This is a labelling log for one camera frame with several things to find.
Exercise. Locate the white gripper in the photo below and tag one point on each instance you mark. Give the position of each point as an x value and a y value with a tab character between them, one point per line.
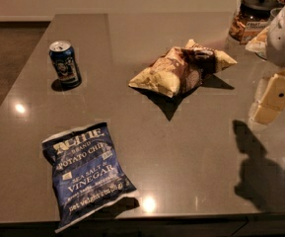
269	100

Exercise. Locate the brown chip bag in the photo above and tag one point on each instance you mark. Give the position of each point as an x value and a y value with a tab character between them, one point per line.
182	69

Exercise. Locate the blue potato chip bag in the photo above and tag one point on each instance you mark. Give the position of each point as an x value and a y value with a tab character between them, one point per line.
86	175

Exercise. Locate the glass jar with black lid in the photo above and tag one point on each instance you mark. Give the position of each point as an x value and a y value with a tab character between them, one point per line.
251	18

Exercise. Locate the clear plastic cup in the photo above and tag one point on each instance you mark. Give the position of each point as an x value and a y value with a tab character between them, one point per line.
274	12

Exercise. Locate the blue soda can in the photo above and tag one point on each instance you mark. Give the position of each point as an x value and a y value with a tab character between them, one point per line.
62	56

